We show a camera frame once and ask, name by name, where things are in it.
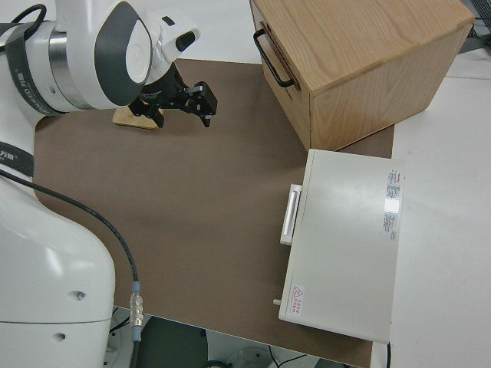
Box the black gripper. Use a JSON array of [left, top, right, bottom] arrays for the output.
[[130, 64, 218, 130]]

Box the wooden mug stand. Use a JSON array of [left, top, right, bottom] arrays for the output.
[[112, 106, 170, 131]]

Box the brown table mat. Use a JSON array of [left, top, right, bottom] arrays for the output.
[[32, 57, 396, 368]]

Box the wooden box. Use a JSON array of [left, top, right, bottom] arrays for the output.
[[249, 0, 476, 153]]

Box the white toaster oven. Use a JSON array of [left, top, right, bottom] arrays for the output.
[[272, 148, 407, 343]]

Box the black box handle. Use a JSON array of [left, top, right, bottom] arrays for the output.
[[252, 29, 302, 91]]

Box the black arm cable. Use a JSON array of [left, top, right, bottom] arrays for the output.
[[0, 168, 146, 368]]

